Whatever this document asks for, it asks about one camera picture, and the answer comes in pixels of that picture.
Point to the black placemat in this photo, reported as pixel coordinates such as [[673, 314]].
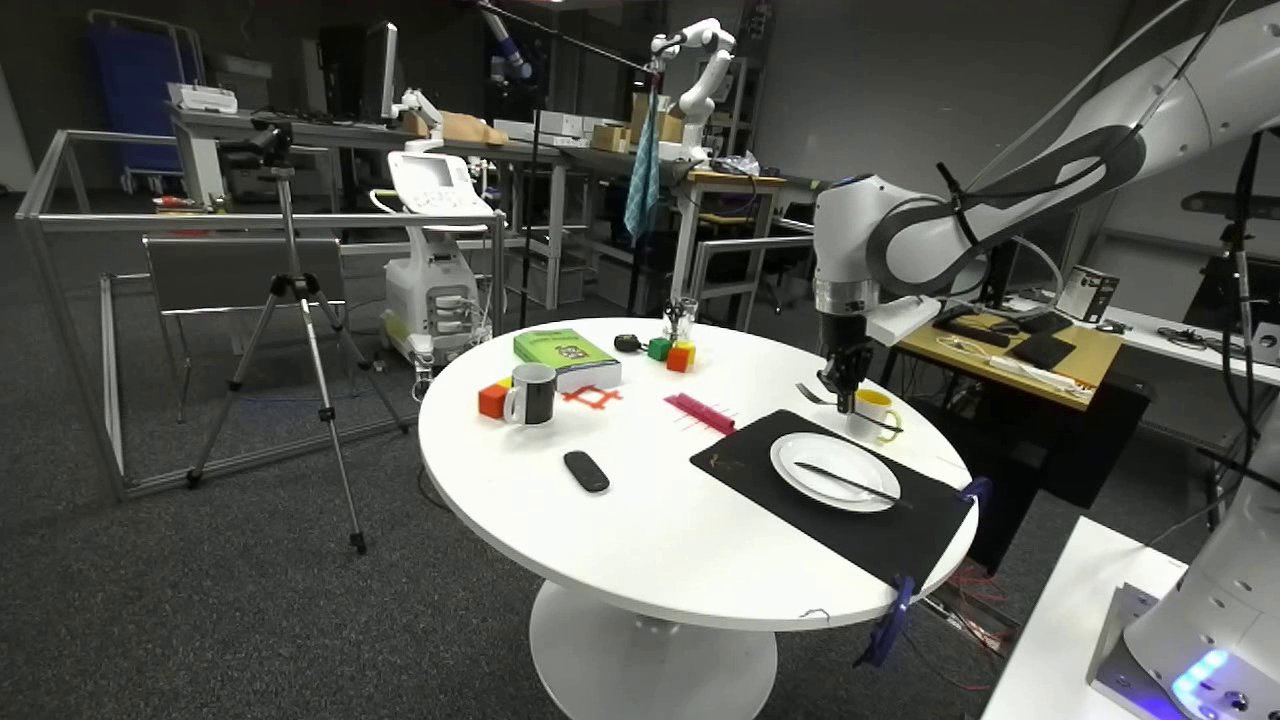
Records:
[[923, 532]]

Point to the wooden desk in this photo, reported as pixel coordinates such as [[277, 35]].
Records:
[[1066, 365]]

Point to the small black round object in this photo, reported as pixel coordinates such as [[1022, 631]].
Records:
[[627, 341]]

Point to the green white book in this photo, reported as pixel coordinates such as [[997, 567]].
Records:
[[564, 351]]

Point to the small black oval remote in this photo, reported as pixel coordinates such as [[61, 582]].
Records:
[[586, 472]]

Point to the black mug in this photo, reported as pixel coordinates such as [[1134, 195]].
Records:
[[538, 394]]

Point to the white mug yellow inside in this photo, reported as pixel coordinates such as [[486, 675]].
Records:
[[883, 410]]

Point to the silver metal fork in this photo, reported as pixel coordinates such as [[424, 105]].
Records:
[[815, 394]]

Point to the grey metal frame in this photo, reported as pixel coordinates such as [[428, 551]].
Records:
[[266, 223], [765, 240]]

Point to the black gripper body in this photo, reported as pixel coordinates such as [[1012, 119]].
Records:
[[849, 346]]

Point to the red plastic comb strip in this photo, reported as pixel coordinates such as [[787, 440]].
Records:
[[703, 414]]

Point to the white equipment cart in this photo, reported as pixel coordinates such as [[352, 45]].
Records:
[[434, 284]]

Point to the blue tape strip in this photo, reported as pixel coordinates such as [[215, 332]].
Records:
[[884, 621], [979, 491]]

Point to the white round table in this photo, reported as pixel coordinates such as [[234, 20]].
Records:
[[642, 532]]

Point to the teal hanging cloth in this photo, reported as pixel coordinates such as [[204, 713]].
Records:
[[642, 183]]

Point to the white round plate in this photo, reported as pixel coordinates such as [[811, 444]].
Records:
[[821, 494]]

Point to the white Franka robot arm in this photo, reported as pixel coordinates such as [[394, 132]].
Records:
[[1012, 203]]

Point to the silver table knife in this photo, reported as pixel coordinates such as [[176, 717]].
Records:
[[855, 483]]

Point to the orange yellow cube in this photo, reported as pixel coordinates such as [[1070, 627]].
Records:
[[493, 400]]

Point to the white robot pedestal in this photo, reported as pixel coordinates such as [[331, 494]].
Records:
[[1055, 627]]

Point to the clear glass cup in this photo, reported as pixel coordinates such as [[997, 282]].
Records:
[[682, 325]]

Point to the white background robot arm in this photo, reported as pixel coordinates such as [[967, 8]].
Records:
[[705, 82]]

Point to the camera tripod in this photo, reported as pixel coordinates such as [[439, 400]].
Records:
[[302, 332]]

